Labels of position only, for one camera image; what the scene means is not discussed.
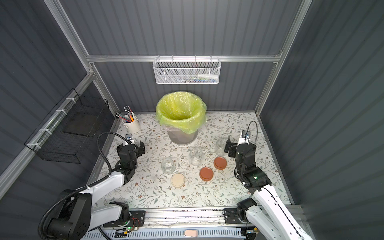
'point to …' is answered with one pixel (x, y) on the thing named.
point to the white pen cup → (132, 127)
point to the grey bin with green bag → (182, 113)
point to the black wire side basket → (66, 134)
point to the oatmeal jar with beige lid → (167, 165)
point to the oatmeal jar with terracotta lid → (220, 148)
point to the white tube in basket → (209, 76)
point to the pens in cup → (129, 116)
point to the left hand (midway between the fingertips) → (132, 143)
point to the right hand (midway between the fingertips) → (240, 141)
